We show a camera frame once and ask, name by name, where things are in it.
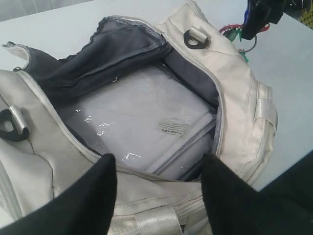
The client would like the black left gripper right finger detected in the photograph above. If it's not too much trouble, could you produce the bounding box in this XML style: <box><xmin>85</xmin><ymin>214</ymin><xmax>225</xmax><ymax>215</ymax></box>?
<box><xmin>201</xmin><ymin>153</ymin><xmax>313</xmax><ymax>235</ymax></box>

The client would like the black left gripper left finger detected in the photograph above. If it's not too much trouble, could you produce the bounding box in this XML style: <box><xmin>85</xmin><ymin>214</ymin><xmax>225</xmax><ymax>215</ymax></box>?
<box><xmin>0</xmin><ymin>154</ymin><xmax>117</xmax><ymax>235</ymax></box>

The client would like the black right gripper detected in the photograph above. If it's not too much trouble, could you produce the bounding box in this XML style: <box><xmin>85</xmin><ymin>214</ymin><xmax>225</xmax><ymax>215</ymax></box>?
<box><xmin>241</xmin><ymin>0</ymin><xmax>287</xmax><ymax>39</ymax></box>

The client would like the blue key tag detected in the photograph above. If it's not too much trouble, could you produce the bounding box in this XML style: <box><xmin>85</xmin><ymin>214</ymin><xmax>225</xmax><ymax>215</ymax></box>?
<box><xmin>243</xmin><ymin>8</ymin><xmax>250</xmax><ymax>25</ymax></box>

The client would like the cream fabric duffel bag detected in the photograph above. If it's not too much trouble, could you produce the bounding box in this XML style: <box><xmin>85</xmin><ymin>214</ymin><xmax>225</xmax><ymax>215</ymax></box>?
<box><xmin>0</xmin><ymin>0</ymin><xmax>278</xmax><ymax>235</ymax></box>

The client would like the clear plastic packet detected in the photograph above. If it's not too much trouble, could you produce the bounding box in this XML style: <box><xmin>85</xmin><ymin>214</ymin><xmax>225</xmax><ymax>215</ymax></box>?
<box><xmin>58</xmin><ymin>66</ymin><xmax>215</xmax><ymax>180</ymax></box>

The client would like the black metal frame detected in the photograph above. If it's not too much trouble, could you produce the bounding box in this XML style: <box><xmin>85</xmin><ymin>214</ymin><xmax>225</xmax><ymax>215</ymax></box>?
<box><xmin>284</xmin><ymin>0</ymin><xmax>313</xmax><ymax>29</ymax></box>

